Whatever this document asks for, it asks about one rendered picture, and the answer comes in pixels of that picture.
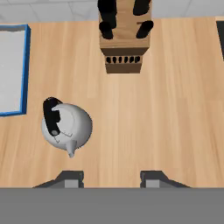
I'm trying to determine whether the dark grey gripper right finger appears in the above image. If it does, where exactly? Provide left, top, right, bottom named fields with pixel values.
left=139, top=170, right=192, bottom=189

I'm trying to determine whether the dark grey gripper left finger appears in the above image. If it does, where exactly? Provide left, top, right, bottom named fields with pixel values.
left=32, top=170, right=85, bottom=189

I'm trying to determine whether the blue-rimmed grey tray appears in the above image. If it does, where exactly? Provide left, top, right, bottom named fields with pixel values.
left=0, top=24, right=32, bottom=117

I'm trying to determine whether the wooden knife block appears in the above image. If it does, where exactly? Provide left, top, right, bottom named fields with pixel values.
left=97, top=0, right=154, bottom=74

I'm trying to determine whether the black hob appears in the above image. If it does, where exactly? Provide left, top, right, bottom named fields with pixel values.
left=215, top=19, right=224, bottom=61

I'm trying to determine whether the grey kettle with black handle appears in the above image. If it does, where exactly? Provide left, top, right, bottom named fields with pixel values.
left=40, top=96, right=94, bottom=158

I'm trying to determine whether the black knife handle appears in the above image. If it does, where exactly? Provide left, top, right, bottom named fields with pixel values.
left=97, top=0, right=118, bottom=26
left=98, top=20, right=115, bottom=40
left=135, top=19, right=155, bottom=39
left=132, top=0, right=152, bottom=17

